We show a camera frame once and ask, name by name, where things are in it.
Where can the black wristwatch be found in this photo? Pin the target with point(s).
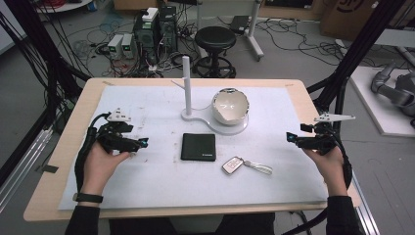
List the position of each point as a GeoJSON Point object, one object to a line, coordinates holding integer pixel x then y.
{"type": "Point", "coordinates": [88, 197]}

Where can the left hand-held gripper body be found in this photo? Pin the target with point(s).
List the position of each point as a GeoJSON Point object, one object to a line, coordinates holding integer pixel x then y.
{"type": "Point", "coordinates": [114, 141]}

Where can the white table mat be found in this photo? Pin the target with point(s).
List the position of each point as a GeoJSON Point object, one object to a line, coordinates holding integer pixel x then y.
{"type": "Point", "coordinates": [163, 182]}

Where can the black metal frame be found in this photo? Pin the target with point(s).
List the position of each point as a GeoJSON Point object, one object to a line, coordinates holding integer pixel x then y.
{"type": "Point", "coordinates": [39, 49]}
{"type": "Point", "coordinates": [355, 55]}

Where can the person's right hand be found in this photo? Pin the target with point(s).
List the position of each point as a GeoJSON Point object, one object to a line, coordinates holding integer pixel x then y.
{"type": "Point", "coordinates": [329, 166]}

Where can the white power supply unit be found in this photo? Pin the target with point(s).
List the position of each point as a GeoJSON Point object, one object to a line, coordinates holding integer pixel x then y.
{"type": "Point", "coordinates": [127, 45]}
{"type": "Point", "coordinates": [115, 45]}

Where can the person's legs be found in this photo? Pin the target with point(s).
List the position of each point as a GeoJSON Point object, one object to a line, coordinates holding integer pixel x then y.
{"type": "Point", "coordinates": [140, 226]}

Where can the wooden table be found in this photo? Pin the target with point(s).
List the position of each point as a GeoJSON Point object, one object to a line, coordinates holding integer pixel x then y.
{"type": "Point", "coordinates": [49, 199]}

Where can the black computer tower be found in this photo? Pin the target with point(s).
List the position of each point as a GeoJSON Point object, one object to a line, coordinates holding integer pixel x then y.
{"type": "Point", "coordinates": [168, 26]}
{"type": "Point", "coordinates": [145, 36]}

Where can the white stand with pole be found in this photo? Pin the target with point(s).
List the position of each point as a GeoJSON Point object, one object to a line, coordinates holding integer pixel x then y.
{"type": "Point", "coordinates": [186, 81]}

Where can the black wallet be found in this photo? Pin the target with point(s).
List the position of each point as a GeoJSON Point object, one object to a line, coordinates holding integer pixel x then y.
{"type": "Point", "coordinates": [198, 147]}

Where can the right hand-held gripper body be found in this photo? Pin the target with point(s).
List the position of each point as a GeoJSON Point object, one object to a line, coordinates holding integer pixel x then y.
{"type": "Point", "coordinates": [321, 138]}

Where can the white floor board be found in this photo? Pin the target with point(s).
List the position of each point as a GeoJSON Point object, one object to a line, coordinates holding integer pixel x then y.
{"type": "Point", "coordinates": [375, 111]}

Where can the person's left hand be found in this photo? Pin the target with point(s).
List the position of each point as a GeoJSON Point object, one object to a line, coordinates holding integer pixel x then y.
{"type": "Point", "coordinates": [99, 169]}

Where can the white egg-shaped bowl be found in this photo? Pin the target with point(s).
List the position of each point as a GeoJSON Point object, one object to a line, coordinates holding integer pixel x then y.
{"type": "Point", "coordinates": [230, 107]}

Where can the black round stool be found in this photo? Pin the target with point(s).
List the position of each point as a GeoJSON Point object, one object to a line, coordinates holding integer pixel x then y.
{"type": "Point", "coordinates": [215, 39]}

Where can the silver car key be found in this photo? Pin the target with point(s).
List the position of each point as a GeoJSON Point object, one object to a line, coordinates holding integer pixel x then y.
{"type": "Point", "coordinates": [232, 165]}

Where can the cardboard box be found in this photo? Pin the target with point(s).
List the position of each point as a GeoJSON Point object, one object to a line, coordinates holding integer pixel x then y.
{"type": "Point", "coordinates": [352, 16]}

